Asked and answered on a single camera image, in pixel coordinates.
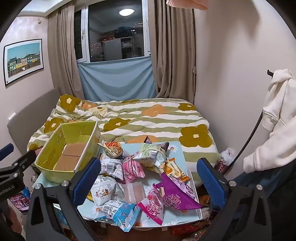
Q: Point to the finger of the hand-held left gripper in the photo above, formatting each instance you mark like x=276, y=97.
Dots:
x=24, y=162
x=5, y=151

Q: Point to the green striped floral blanket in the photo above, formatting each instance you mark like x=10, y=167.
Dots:
x=138, y=120

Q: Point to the pink peach snack packet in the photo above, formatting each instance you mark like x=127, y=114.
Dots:
x=150, y=206

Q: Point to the white barcode snack packet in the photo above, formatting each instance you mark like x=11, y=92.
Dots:
x=111, y=166

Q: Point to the framed townscape picture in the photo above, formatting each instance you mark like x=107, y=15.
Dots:
x=23, y=59

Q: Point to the white hoodie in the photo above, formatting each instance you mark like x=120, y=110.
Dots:
x=277, y=115

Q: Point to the dark blue jeans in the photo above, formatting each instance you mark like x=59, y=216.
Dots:
x=266, y=180

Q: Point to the orange and white snack packet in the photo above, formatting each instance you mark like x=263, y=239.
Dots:
x=113, y=148

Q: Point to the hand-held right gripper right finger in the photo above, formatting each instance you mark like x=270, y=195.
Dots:
x=211, y=183

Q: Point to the brown chocolate snack packet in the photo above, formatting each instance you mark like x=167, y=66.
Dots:
x=163, y=146

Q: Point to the white face print snack packet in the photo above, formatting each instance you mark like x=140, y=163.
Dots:
x=104, y=190

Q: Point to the cream orange cake packet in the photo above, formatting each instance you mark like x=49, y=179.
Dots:
x=173, y=172

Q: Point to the blue and white snack packet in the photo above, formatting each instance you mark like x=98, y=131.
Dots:
x=122, y=215

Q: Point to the grey padded headboard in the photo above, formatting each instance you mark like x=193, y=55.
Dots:
x=30, y=115

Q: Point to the black coat hook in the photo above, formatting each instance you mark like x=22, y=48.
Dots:
x=270, y=73

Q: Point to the pink cloth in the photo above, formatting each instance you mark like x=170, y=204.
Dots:
x=185, y=3

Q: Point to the white wall switch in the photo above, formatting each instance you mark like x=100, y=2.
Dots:
x=11, y=116

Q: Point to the pile of assorted snack bags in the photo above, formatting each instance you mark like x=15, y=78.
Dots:
x=185, y=231

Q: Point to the crumpled white plastic bag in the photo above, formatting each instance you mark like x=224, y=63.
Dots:
x=227, y=155

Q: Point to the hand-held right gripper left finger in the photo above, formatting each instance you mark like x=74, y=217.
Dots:
x=85, y=180

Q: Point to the purple snack packet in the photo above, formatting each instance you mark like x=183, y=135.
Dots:
x=178, y=194

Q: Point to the pink striped snack packet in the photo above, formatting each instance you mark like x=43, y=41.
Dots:
x=133, y=169

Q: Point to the dark brown snack bag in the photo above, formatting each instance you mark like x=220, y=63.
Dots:
x=220, y=166

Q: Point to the beige curtain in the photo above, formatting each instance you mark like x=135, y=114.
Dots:
x=173, y=58
x=62, y=58

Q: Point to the gold foil snack packet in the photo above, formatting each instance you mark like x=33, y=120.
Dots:
x=90, y=196

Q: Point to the white framed window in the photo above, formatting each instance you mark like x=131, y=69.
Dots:
x=111, y=34

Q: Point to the magenta snack bag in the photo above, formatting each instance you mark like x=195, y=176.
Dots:
x=19, y=201

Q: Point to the green cardboard box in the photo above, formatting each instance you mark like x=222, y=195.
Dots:
x=50, y=148

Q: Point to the green and white snack packet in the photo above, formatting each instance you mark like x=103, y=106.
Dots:
x=148, y=154

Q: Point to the light blue cloth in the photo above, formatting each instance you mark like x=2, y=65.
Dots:
x=115, y=78

